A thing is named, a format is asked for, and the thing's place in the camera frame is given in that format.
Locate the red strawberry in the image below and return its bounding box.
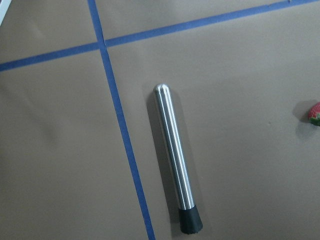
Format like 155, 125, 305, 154
307, 102, 320, 127

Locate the metal muddler tool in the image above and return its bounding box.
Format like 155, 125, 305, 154
153, 83, 203, 235

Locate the wire cup rack wooden handle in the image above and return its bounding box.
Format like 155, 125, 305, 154
0, 0, 11, 25

